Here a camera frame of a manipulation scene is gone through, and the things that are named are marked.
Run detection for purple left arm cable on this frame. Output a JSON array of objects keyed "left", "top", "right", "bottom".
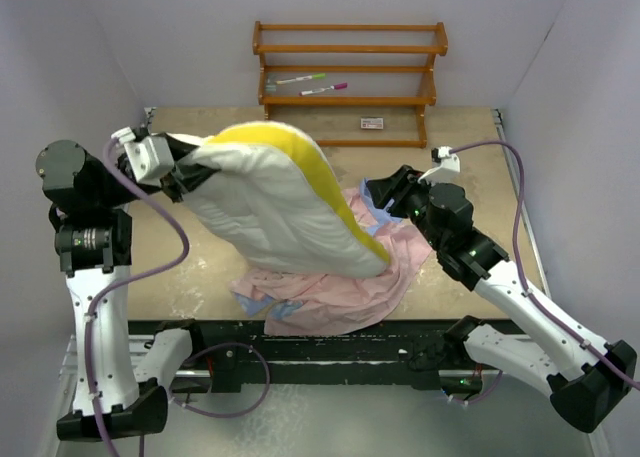
[{"left": 83, "top": 135, "right": 191, "bottom": 457}]

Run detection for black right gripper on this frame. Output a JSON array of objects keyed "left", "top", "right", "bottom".
[{"left": 367, "top": 165, "right": 446, "bottom": 251}]

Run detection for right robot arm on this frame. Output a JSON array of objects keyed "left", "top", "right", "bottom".
[{"left": 366, "top": 166, "right": 637, "bottom": 433}]

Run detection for white and yellow pillow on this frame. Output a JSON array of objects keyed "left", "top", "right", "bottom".
[{"left": 177, "top": 121, "right": 391, "bottom": 279}]

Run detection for white eraser box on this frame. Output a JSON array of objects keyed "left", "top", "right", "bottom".
[{"left": 360, "top": 117, "right": 384, "bottom": 130}]

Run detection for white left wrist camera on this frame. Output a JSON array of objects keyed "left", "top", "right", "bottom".
[{"left": 111, "top": 127, "right": 174, "bottom": 187}]

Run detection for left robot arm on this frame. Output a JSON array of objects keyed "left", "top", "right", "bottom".
[{"left": 35, "top": 128, "right": 214, "bottom": 444}]

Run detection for black table front rail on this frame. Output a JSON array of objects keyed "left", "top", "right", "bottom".
[{"left": 127, "top": 319, "right": 531, "bottom": 393}]

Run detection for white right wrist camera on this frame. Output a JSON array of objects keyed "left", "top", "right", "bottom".
[{"left": 418, "top": 146, "right": 460, "bottom": 185}]

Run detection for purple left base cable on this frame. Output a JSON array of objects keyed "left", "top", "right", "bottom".
[{"left": 169, "top": 342, "right": 271, "bottom": 419}]

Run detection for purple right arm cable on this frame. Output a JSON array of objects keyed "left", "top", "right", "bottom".
[{"left": 449, "top": 139, "right": 640, "bottom": 391}]

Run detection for wooden rack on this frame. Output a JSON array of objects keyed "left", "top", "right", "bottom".
[{"left": 252, "top": 22, "right": 449, "bottom": 148}]

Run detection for green capped marker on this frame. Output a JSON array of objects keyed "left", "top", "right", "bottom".
[{"left": 275, "top": 73, "right": 326, "bottom": 86}]

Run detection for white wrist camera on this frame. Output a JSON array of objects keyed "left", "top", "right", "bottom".
[
  {"left": 418, "top": 146, "right": 460, "bottom": 185},
  {"left": 111, "top": 127, "right": 174, "bottom": 187}
]

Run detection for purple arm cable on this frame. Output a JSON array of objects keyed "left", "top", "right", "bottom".
[
  {"left": 83, "top": 135, "right": 191, "bottom": 457},
  {"left": 449, "top": 139, "right": 640, "bottom": 391}
]

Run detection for blue and pink printed pillowcase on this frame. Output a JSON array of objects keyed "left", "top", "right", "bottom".
[{"left": 230, "top": 179, "right": 432, "bottom": 336}]

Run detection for magenta capped marker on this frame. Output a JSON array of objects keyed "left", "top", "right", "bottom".
[{"left": 298, "top": 82, "right": 348, "bottom": 97}]

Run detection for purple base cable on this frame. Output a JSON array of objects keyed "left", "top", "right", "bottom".
[
  {"left": 442, "top": 366, "right": 505, "bottom": 406},
  {"left": 169, "top": 342, "right": 271, "bottom": 419}
]

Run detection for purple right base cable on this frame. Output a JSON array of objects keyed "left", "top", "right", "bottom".
[{"left": 442, "top": 366, "right": 505, "bottom": 406}]

